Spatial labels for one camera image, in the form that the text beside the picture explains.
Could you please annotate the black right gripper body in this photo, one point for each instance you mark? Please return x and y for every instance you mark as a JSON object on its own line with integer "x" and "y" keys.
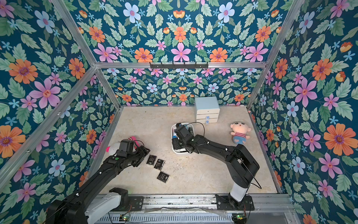
{"x": 181, "y": 132}

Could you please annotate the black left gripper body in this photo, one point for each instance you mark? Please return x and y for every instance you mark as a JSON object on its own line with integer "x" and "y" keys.
{"x": 135, "y": 157}

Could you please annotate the white plastic storage box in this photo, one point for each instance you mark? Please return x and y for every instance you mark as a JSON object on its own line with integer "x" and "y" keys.
{"x": 176, "y": 144}

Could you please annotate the black face tissue pack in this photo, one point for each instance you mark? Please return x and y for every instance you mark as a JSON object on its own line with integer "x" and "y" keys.
{"x": 151, "y": 160}
{"x": 163, "y": 177}
{"x": 159, "y": 164}

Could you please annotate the black Face tissue pack bottom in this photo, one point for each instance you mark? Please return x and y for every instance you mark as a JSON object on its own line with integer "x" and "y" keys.
{"x": 163, "y": 177}

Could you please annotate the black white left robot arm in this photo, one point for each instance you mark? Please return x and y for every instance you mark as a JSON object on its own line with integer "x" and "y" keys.
{"x": 80, "y": 208}

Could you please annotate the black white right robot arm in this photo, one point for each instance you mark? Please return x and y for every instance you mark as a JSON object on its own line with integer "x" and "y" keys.
{"x": 241, "y": 165}

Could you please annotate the pink white striped plush toy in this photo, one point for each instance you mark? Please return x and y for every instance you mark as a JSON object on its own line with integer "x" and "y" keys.
{"x": 128, "y": 146}

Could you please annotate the pale blue mini drawer chest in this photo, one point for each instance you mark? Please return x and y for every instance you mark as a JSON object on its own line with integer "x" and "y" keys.
{"x": 207, "y": 110}

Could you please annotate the pink bald baby doll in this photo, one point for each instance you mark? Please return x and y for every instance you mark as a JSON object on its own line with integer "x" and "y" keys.
{"x": 239, "y": 132}

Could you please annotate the white ventilation grille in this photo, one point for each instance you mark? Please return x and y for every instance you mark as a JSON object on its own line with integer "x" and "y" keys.
{"x": 184, "y": 218}

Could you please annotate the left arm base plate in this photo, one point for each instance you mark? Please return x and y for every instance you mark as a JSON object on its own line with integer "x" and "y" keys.
{"x": 132, "y": 203}

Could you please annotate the black wall hook rail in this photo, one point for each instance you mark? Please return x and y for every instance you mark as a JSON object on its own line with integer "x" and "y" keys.
{"x": 174, "y": 66}

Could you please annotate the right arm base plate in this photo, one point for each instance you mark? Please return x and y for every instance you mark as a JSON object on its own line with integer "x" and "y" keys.
{"x": 228, "y": 203}

